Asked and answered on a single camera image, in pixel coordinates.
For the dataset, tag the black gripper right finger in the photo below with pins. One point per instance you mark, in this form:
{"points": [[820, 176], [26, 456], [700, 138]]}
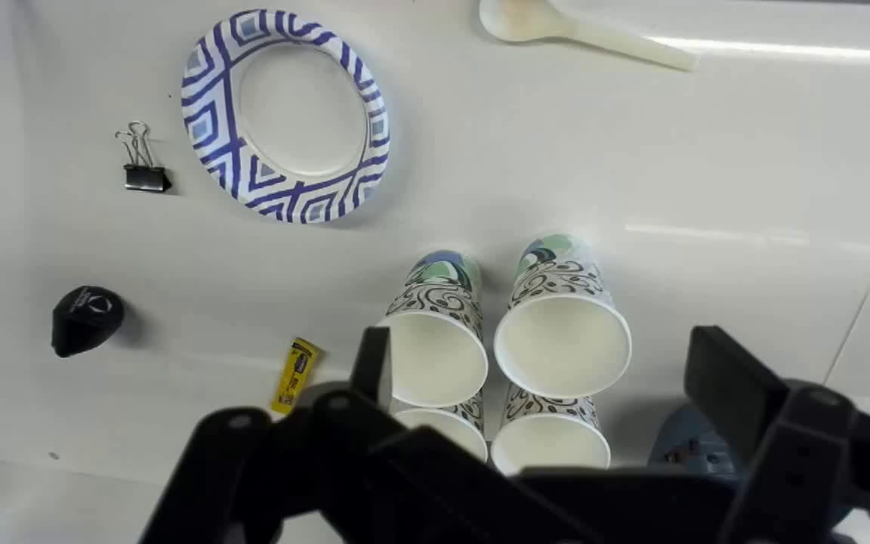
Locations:
{"points": [[732, 388]]}

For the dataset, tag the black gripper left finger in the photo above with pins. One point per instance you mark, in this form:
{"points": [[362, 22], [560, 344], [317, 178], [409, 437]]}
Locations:
{"points": [[369, 360]]}

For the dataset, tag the paper cup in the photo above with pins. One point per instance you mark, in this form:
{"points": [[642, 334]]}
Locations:
{"points": [[546, 432], [463, 424], [435, 347], [561, 330]]}

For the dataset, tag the yellow packet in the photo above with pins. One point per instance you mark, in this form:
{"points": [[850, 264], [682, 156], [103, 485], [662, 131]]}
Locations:
{"points": [[295, 374]]}

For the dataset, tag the dark blue bowl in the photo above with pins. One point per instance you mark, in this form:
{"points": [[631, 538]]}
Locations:
{"points": [[689, 441]]}

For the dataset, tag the blue white paper plate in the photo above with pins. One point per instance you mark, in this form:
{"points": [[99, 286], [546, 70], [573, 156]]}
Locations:
{"points": [[286, 116]]}

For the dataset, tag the small black object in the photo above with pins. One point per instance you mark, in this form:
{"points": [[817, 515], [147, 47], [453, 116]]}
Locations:
{"points": [[84, 319]]}

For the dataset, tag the black binder clip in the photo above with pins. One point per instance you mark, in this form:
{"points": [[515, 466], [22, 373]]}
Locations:
{"points": [[139, 169]]}

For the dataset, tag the white plastic spoon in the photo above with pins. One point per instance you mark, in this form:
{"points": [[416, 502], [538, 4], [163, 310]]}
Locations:
{"points": [[540, 22]]}

